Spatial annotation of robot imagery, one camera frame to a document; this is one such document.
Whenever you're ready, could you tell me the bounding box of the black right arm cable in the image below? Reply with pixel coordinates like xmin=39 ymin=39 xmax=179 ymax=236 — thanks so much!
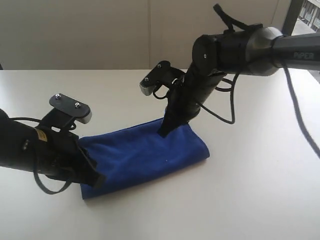
xmin=283 ymin=64 xmax=320 ymax=161

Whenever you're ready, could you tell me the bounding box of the dark window frame post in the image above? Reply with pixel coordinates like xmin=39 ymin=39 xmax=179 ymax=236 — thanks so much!
xmin=281 ymin=0 xmax=304 ymax=36

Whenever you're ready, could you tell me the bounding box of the blue towel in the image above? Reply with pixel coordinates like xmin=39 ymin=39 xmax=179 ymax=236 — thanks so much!
xmin=79 ymin=118 xmax=210 ymax=200

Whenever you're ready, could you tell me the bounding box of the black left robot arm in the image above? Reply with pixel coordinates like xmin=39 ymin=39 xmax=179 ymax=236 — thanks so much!
xmin=0 ymin=111 xmax=106 ymax=188

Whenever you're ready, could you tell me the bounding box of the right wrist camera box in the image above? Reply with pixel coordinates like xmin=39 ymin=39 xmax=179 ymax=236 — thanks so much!
xmin=139 ymin=60 xmax=185 ymax=96

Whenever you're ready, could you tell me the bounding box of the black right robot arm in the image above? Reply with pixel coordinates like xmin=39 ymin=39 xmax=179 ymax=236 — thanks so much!
xmin=157 ymin=27 xmax=320 ymax=137

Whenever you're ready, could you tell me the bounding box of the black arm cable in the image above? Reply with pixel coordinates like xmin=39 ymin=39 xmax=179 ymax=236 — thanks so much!
xmin=283 ymin=64 xmax=320 ymax=161
xmin=32 ymin=154 xmax=73 ymax=196

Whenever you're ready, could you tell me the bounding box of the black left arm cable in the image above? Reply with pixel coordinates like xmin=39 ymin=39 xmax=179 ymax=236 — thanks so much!
xmin=32 ymin=154 xmax=73 ymax=196

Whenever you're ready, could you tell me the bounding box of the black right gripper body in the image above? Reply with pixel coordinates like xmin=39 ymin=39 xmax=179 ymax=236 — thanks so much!
xmin=163 ymin=64 xmax=225 ymax=125

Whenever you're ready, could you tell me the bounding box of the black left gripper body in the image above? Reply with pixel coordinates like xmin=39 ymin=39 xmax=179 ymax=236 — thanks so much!
xmin=32 ymin=126 xmax=98 ymax=187

